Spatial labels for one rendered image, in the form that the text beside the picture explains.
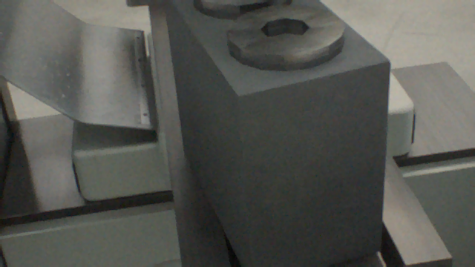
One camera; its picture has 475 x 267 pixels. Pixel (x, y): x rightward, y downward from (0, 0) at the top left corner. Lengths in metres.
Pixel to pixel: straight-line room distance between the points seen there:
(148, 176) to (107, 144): 0.07
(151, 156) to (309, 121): 0.51
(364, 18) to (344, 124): 2.72
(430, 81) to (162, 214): 0.54
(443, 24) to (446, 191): 2.10
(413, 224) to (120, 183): 0.49
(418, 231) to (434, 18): 2.64
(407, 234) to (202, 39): 0.25
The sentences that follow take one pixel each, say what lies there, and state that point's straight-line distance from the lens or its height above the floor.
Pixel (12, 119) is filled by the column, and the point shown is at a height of 0.72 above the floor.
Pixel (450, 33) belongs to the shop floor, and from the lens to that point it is 3.15.
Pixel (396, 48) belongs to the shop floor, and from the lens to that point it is 3.00.
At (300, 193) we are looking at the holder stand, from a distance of 0.56.
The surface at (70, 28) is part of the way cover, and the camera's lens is 1.19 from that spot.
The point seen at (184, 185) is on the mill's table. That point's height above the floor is 0.90.
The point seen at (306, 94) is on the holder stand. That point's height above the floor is 1.08.
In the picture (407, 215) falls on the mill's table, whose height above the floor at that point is 0.90.
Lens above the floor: 1.34
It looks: 33 degrees down
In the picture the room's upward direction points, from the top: 4 degrees counter-clockwise
